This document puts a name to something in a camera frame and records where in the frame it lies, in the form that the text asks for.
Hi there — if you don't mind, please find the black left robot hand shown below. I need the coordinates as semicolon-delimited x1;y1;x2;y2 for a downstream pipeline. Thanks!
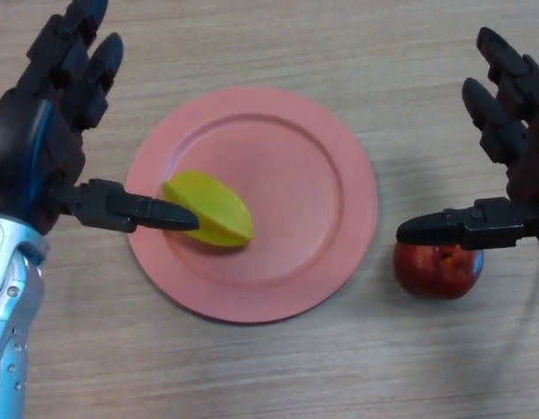
0;0;201;237

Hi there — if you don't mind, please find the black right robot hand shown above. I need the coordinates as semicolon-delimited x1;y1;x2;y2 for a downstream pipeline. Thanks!
395;26;539;253

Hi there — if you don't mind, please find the yellow starfruit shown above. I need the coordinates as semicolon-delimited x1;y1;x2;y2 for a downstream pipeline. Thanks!
161;170;254;249

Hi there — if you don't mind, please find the pink round plate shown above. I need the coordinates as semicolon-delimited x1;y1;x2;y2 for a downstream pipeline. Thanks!
125;86;378;325

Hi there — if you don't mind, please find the red apple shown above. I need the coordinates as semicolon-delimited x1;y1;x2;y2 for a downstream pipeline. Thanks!
392;242;486;300

